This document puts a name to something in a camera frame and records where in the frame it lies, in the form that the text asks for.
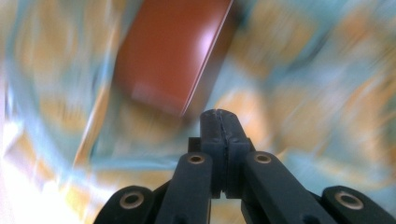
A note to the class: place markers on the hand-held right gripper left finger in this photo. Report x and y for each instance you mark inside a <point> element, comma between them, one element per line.
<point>190,186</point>

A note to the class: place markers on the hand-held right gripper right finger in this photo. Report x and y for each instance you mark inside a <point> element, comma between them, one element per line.
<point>271,193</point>

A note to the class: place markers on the red-brown box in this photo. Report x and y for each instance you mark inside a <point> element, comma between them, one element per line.
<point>168,53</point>

